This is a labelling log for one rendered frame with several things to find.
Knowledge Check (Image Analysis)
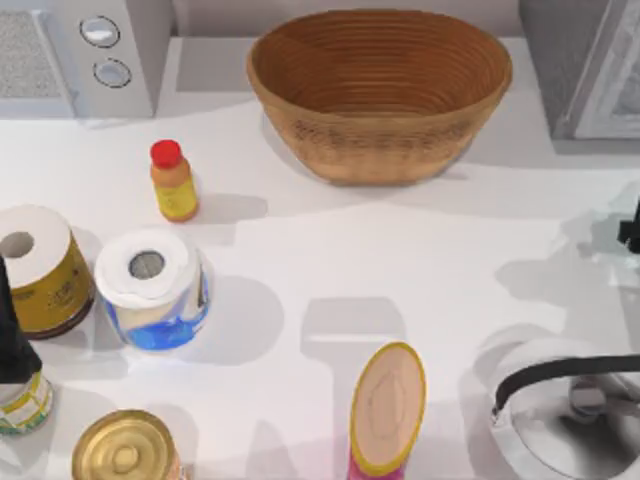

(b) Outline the brown woven basket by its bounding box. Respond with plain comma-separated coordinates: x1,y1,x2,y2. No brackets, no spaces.
245,6,514,188

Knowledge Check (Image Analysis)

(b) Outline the orange bottle with red cap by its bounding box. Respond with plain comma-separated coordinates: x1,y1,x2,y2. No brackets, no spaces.
149,139,200,223

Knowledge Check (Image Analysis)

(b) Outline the blue wrapped paper roll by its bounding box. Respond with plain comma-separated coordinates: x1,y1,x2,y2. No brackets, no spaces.
93,227,211,352

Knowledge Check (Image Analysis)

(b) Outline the pink tube with yellow rim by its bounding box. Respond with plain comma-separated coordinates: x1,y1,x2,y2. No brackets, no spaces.
347,341,428,480

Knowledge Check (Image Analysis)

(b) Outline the round microwave knob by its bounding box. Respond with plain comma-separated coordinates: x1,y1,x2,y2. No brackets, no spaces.
92,57,133,89
79,15,122,49

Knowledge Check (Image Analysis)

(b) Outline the yellow wrapped paper roll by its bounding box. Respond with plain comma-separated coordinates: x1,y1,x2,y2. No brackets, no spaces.
0,203,97,341

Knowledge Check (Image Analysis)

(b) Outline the gold lidded can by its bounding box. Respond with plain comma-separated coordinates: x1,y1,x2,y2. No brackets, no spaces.
71,408,182,480

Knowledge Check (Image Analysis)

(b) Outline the pale microwave oven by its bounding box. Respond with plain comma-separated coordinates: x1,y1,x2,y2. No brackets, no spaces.
0,0,175,120

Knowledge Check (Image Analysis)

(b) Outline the grey cabinet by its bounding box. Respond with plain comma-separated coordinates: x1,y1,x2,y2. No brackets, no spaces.
518,0,640,142

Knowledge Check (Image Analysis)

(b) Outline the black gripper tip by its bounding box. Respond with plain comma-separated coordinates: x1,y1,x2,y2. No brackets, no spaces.
618,197,640,257
0,254,43,386

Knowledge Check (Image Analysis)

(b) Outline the white and yellow can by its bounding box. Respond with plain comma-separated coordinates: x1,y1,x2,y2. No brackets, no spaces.
0,369,55,436

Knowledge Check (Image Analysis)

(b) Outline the white kettle with black handle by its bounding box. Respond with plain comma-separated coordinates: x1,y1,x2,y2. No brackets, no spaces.
487,338,640,480

